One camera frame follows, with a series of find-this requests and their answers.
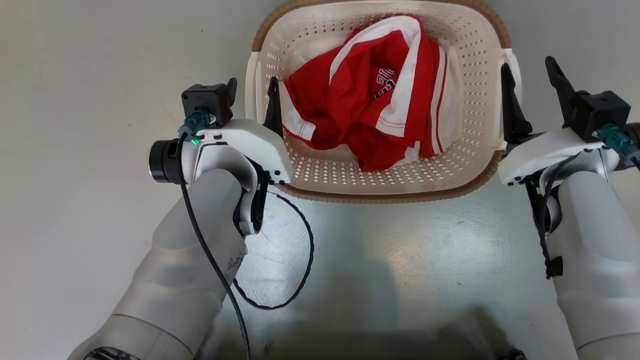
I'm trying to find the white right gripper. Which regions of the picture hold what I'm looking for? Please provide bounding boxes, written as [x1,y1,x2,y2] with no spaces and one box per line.
[497,55,612,187]

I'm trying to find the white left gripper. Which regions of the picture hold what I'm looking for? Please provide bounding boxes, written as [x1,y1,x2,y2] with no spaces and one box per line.
[184,76,294,186]

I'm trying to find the cream plastic laundry basket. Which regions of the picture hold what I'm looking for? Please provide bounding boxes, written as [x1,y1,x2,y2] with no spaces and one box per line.
[244,0,522,205]

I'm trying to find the red and white jersey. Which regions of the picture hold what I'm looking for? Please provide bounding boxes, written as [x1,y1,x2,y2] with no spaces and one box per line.
[283,15,464,172]

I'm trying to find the black cable with teal plug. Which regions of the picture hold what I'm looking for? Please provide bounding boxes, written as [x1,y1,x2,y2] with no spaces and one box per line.
[176,109,251,360]

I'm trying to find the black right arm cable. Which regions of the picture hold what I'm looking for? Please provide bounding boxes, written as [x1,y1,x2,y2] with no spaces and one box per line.
[537,151,584,280]

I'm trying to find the thin black looped cable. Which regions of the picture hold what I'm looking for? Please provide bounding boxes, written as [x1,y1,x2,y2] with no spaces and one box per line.
[232,189,316,311]

